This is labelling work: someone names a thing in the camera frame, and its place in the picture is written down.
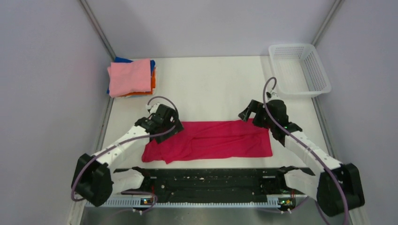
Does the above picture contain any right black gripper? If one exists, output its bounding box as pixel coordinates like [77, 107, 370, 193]
[238, 99, 275, 129]

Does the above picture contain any magenta t shirt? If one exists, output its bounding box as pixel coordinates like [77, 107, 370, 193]
[141, 119, 273, 164]

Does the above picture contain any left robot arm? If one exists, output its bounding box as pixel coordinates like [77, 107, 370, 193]
[71, 103, 184, 207]

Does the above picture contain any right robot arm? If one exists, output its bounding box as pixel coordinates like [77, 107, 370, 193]
[238, 99, 365, 217]

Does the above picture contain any pink folded t shirt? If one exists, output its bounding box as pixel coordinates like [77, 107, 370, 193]
[107, 59, 152, 98]

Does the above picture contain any white plastic basket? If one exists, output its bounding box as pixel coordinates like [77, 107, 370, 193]
[268, 44, 332, 98]

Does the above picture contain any blue folded t shirt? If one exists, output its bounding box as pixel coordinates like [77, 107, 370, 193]
[107, 57, 156, 95]

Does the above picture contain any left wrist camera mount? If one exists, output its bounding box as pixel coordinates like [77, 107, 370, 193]
[145, 103, 161, 114]

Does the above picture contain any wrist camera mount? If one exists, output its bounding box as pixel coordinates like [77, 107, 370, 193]
[266, 90, 281, 102]
[145, 103, 161, 114]

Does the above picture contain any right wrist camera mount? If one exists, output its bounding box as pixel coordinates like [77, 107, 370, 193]
[266, 90, 281, 102]

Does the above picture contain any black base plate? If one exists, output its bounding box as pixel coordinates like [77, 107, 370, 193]
[135, 168, 302, 203]

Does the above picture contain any aluminium rail frame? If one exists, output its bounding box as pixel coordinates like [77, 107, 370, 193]
[102, 191, 306, 210]

